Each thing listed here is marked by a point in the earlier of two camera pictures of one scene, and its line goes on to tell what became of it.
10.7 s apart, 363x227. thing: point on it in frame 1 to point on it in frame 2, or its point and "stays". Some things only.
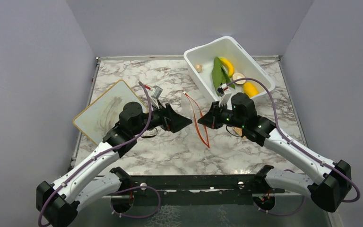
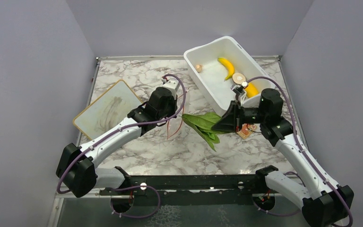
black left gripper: [170, 120] to [174, 103]
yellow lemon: [250, 89] stays
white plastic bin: [198, 62] stays
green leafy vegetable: [220, 75] to [202, 124]
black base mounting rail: [194, 190] stays
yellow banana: [229, 65] stays
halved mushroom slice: [238, 75] stays
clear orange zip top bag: [198, 119] to [174, 124]
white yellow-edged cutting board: [97, 120] stays
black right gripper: [211, 119] to [230, 121]
